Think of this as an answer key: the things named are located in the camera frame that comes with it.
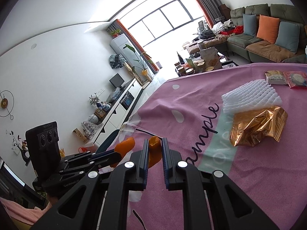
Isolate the pink sleeve left forearm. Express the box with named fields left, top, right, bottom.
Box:
left=1, top=198, right=52, bottom=225

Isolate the orange cushion far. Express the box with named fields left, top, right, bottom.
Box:
left=257, top=15, right=280, bottom=44

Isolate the black framed window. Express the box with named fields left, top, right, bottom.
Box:
left=127, top=0, right=204, bottom=47

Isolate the dark green sectional sofa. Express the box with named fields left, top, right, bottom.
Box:
left=227, top=4, right=306, bottom=63

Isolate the cluttered glass coffee table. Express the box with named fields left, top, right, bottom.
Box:
left=174, top=52, right=239, bottom=77

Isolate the pink floral tablecloth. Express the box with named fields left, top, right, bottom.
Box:
left=115, top=63, right=306, bottom=229

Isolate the red snack packet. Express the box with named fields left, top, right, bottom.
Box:
left=283, top=71, right=307, bottom=88

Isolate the white standing air conditioner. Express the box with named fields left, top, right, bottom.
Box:
left=110, top=34, right=151, bottom=83

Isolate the round wall clock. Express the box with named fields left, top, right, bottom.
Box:
left=0, top=90, right=15, bottom=121

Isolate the orange peel piece small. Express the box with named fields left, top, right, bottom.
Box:
left=148, top=136, right=162, bottom=168

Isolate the left orange grey curtain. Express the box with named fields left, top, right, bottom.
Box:
left=108, top=19, right=159, bottom=74

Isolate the blue-grey cushion far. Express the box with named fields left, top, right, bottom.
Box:
left=243, top=14, right=257, bottom=37

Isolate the brown ottoman with clutter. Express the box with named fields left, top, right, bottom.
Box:
left=185, top=34, right=230, bottom=55

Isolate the orange grey curtain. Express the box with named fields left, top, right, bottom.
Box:
left=108, top=19, right=159, bottom=74
left=181, top=0, right=224, bottom=28

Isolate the blue-grey cushion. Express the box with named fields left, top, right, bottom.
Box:
left=243, top=14, right=257, bottom=37
left=275, top=21, right=300, bottom=53

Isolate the right orange grey curtain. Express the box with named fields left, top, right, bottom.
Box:
left=181, top=0, right=224, bottom=28

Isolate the brown paper bag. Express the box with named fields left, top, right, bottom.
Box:
left=200, top=47, right=222, bottom=70

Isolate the tall green potted plant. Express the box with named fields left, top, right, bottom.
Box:
left=123, top=44, right=153, bottom=82

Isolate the white foam fruit net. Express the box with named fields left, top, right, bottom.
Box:
left=221, top=79, right=283, bottom=114

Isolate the gold foil snack bag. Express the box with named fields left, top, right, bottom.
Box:
left=229, top=106, right=288, bottom=147

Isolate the beige snack packet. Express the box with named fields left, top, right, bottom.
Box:
left=265, top=70, right=288, bottom=85

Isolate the blue-grey cushion near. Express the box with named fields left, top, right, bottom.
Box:
left=275, top=21, right=300, bottom=53

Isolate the small black monitor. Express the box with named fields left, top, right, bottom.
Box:
left=109, top=73, right=124, bottom=89

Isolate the black white tv cabinet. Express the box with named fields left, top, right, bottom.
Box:
left=91, top=79, right=143, bottom=147

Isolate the orange peel piece large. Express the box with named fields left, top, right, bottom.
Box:
left=110, top=137, right=135, bottom=168

